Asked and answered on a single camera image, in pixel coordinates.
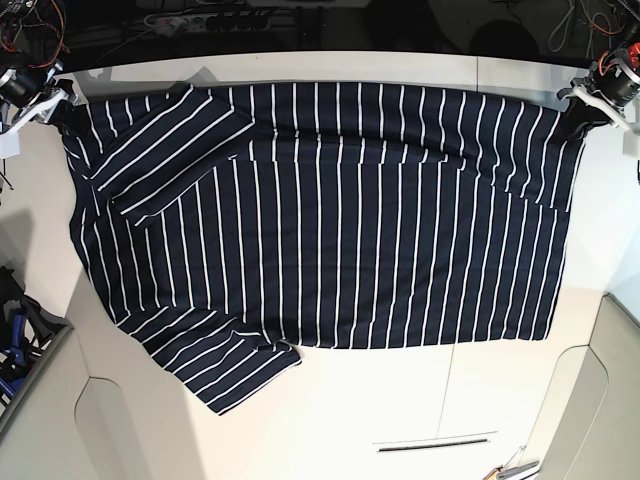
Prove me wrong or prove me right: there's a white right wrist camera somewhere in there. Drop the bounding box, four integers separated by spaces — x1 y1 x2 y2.
0 132 20 159

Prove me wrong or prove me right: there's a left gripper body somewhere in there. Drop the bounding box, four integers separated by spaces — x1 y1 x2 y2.
557 47 639 130

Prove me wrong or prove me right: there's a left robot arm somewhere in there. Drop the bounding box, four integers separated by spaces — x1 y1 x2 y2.
554 1 639 141

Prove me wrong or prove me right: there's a navy white striped T-shirt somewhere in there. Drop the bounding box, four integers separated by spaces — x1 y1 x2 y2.
62 82 584 414

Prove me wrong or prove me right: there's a grey cable loop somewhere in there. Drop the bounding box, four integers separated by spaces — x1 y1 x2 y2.
549 0 619 56

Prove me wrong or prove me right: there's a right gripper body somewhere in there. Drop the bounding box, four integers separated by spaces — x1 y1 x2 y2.
1 64 80 133

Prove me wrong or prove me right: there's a white power strip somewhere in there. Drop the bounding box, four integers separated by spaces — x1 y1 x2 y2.
143 10 270 37

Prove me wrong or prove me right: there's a blue clamp tool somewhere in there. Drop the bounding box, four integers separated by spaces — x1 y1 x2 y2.
1 308 30 406

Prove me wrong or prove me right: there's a grey tool with orange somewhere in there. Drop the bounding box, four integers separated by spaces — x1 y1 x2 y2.
483 446 541 480

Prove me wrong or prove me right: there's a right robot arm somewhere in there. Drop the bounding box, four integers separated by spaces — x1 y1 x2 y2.
1 1 89 136

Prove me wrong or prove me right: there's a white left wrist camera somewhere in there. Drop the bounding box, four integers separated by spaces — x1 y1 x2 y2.
622 130 640 160

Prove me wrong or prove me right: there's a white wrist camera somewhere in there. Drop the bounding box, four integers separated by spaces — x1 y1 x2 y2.
622 130 640 160
0 132 20 159

